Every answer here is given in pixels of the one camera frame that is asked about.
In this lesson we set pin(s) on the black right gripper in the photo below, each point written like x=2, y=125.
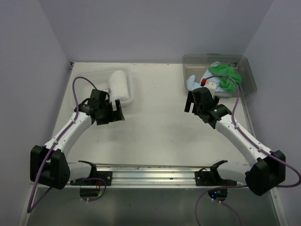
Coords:
x=190, y=100

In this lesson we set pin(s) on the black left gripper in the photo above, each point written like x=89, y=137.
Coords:
x=114, y=116

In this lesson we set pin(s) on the white towel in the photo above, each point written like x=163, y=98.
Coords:
x=118, y=86

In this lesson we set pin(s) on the white plastic basket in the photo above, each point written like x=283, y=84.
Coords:
x=100, y=78

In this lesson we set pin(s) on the green towel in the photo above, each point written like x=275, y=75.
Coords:
x=227, y=75

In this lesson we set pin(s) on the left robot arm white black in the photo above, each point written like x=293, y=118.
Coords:
x=48, y=164

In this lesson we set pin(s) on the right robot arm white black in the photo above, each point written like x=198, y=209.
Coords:
x=265, y=169

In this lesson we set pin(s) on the light blue towel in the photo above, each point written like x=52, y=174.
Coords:
x=192, y=83

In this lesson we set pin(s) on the grey transparent plastic bin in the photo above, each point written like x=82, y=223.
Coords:
x=197, y=65

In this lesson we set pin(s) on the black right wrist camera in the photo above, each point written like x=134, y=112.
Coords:
x=202, y=95

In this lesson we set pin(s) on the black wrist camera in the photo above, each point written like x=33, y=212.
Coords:
x=202, y=95
x=98, y=98

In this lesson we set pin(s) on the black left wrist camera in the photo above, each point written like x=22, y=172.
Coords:
x=98, y=98

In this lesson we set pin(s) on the aluminium mounting rail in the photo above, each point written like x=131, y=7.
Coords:
x=150, y=176

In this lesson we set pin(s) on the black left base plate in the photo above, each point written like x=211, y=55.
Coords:
x=100, y=178

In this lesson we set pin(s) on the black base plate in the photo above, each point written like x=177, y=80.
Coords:
x=205, y=177
x=100, y=178

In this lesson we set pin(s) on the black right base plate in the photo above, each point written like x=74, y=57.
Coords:
x=205, y=177

